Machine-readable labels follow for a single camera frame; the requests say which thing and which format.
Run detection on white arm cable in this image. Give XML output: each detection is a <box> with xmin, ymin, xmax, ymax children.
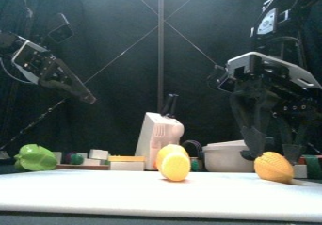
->
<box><xmin>0</xmin><ymin>57</ymin><xmax>35</xmax><ymax>86</ymax></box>

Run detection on white toy pot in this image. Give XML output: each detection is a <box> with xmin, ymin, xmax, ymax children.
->
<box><xmin>202</xmin><ymin>139</ymin><xmax>259</xmax><ymax>173</ymax></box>

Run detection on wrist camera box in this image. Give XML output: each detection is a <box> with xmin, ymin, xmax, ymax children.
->
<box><xmin>206</xmin><ymin>64</ymin><xmax>237</xmax><ymax>94</ymax></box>
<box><xmin>47</xmin><ymin>12</ymin><xmax>77</xmax><ymax>44</ymax></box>

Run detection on black ring-shaped toy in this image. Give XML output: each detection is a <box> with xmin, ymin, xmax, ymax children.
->
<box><xmin>184</xmin><ymin>139</ymin><xmax>206</xmax><ymax>161</ymax></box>

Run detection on black toy knife handles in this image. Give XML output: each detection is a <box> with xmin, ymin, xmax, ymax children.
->
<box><xmin>161</xmin><ymin>93</ymin><xmax>181</xmax><ymax>118</ymax></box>

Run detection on green toy ball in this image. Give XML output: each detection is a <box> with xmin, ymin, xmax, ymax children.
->
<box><xmin>70</xmin><ymin>153</ymin><xmax>86</xmax><ymax>166</ymax></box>

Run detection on white cutting board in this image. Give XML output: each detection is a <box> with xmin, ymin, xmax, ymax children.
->
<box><xmin>0</xmin><ymin>169</ymin><xmax>322</xmax><ymax>223</ymax></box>

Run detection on yellow topped white block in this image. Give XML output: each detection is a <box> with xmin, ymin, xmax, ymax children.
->
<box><xmin>109</xmin><ymin>154</ymin><xmax>148</xmax><ymax>172</ymax></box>

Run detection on purple toy ball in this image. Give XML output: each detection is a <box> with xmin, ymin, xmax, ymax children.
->
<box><xmin>62</xmin><ymin>151</ymin><xmax>78</xmax><ymax>166</ymax></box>

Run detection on yellow lemon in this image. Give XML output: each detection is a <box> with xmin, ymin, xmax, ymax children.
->
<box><xmin>156</xmin><ymin>143</ymin><xmax>193</xmax><ymax>183</ymax></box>

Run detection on green toy object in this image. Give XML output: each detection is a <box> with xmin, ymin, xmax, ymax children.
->
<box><xmin>304</xmin><ymin>154</ymin><xmax>322</xmax><ymax>180</ymax></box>

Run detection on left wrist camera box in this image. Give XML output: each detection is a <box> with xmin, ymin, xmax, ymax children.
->
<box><xmin>47</xmin><ymin>12</ymin><xmax>77</xmax><ymax>44</ymax></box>

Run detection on black pot handle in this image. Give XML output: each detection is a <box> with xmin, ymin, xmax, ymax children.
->
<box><xmin>240</xmin><ymin>149</ymin><xmax>256</xmax><ymax>161</ymax></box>

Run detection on vertical metal frame pole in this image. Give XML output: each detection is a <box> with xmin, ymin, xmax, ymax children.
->
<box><xmin>158</xmin><ymin>0</ymin><xmax>165</xmax><ymax>113</ymax></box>

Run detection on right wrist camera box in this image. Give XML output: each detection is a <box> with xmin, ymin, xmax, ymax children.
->
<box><xmin>206</xmin><ymin>64</ymin><xmax>237</xmax><ymax>94</ymax></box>

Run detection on small white toy block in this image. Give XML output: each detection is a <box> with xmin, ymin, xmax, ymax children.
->
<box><xmin>292</xmin><ymin>164</ymin><xmax>311</xmax><ymax>180</ymax></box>

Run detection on green bell pepper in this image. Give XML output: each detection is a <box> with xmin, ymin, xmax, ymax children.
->
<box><xmin>13</xmin><ymin>143</ymin><xmax>59</xmax><ymax>173</ymax></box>

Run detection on small green toy piece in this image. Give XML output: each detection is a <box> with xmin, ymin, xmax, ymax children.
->
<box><xmin>190</xmin><ymin>158</ymin><xmax>202</xmax><ymax>173</ymax></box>

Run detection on diagonal metal brace rod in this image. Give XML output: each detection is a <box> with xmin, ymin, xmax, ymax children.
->
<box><xmin>0</xmin><ymin>97</ymin><xmax>69</xmax><ymax>152</ymax></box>

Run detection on brown wooden tray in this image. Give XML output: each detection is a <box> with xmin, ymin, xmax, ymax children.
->
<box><xmin>55</xmin><ymin>163</ymin><xmax>112</xmax><ymax>171</ymax></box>

